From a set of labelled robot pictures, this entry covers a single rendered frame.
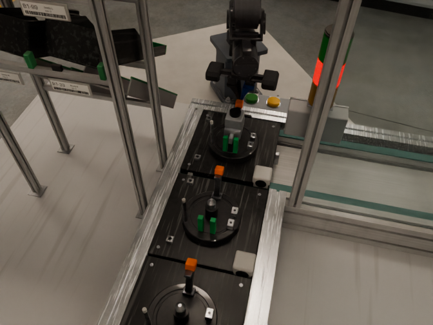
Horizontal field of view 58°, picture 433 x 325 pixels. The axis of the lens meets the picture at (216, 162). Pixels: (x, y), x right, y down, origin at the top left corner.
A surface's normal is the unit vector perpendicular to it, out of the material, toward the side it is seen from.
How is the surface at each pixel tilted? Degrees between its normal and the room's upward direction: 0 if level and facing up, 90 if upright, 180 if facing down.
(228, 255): 0
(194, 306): 0
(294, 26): 0
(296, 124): 90
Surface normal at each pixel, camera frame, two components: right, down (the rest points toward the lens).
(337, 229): -0.23, 0.73
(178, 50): 0.01, -0.65
